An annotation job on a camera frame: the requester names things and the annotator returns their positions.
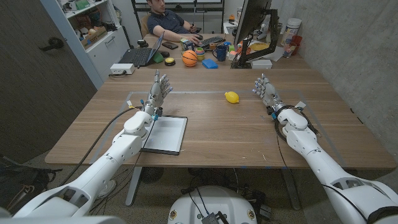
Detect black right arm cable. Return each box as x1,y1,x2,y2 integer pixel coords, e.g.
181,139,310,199
273,105,322,142

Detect white power box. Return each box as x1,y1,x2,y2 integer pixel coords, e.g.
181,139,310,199
109,63,136,75

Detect small black-framed whiteboard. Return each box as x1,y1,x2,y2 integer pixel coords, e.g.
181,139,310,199
140,114,188,156

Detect yellow toy lemon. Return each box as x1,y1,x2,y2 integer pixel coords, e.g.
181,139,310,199
224,91,240,105

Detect large wall whiteboard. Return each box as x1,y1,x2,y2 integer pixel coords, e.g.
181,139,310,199
131,0,225,14

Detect grey table leg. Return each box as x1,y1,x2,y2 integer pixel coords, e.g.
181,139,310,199
125,166,144,207
281,167,302,211

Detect blue flat block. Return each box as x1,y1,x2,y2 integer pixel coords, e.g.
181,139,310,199
201,58,219,70

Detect black keyboard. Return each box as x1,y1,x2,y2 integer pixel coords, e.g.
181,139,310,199
195,35,225,49

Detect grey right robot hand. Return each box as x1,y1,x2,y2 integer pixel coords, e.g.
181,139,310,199
252,73,285,114

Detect tan office chair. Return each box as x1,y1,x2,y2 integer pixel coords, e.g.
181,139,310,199
140,12,150,38

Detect yellow plate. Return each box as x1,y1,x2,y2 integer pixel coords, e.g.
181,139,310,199
248,42,271,52

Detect white flat box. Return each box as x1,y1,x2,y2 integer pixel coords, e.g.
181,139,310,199
251,58,273,70

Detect black grabber stick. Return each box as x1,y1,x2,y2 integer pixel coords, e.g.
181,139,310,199
192,0,198,30

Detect colourful small carton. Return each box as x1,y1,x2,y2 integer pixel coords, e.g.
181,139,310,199
180,38,195,52

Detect black door handle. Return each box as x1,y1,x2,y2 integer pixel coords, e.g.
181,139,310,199
39,36,65,52

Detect red cup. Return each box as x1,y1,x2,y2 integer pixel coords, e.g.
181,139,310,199
290,34,303,56

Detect orange mini basketball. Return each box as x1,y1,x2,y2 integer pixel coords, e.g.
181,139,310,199
182,50,198,68

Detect black bag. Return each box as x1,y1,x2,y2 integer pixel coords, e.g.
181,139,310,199
0,154,63,215

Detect white shoe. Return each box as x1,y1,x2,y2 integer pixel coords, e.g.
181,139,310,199
96,179,118,200

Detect cardboard box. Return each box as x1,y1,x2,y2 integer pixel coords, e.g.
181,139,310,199
80,26,108,50

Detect black computer monitor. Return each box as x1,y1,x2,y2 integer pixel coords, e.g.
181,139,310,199
233,0,273,46

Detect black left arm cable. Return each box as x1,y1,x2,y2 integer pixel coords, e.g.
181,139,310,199
57,106,143,187

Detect white labelled canister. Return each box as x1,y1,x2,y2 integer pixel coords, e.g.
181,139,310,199
280,17,302,47

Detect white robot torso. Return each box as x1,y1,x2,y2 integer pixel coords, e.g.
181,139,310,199
167,185,258,224

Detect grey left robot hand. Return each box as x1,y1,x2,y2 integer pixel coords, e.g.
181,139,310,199
142,69,174,116

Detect dark open laptop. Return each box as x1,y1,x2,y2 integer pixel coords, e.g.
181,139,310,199
118,30,165,68

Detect person in dark polo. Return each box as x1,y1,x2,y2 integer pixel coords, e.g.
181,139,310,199
146,0,203,45

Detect black round floor fan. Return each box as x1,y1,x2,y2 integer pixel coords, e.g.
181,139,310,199
139,167,165,184

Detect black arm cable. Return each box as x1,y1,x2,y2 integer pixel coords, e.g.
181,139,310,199
57,106,143,187
273,105,322,142

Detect white shelf cabinet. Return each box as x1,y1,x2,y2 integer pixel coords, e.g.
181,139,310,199
40,0,131,90

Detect dark blue mug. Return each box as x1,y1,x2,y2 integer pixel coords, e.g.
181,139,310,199
212,44,228,62

